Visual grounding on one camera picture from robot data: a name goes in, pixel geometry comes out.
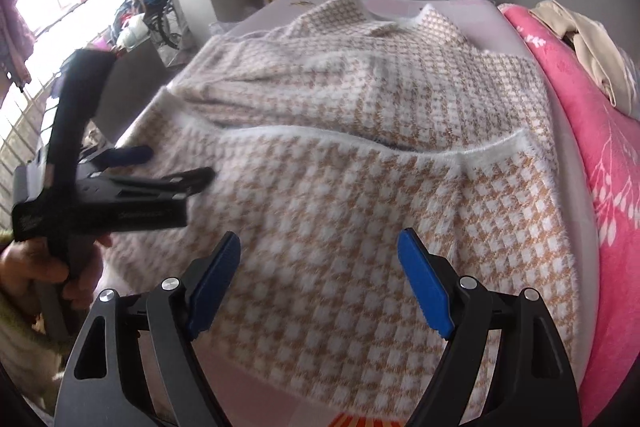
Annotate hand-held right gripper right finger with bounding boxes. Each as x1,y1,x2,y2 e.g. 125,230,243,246
396,229,583,427

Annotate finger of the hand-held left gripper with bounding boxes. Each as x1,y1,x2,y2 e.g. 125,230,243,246
82,145,153,172
107,167,216,202

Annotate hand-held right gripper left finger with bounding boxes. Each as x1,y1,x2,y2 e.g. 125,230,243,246
52,231,242,427

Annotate beige houndstooth knit sweater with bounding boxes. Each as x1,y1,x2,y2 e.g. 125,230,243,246
105,0,583,427

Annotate person's left forearm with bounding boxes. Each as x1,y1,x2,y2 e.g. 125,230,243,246
0,279,68,413

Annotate beige folded clothes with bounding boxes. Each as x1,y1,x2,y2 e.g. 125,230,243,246
530,0,640,112

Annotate person's left hand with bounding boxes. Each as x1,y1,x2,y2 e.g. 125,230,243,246
0,234,115,313

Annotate metal balcony railing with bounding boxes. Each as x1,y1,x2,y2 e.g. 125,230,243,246
0,0,126,208

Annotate wheelchair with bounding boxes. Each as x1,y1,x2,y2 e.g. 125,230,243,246
135,0,183,50

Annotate orange striped cloth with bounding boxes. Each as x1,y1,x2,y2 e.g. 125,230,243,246
332,413,406,427

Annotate purple hanging garment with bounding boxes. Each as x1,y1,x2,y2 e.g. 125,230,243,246
0,0,36,90

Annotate pink floral blanket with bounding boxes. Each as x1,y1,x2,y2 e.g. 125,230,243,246
500,3,640,427

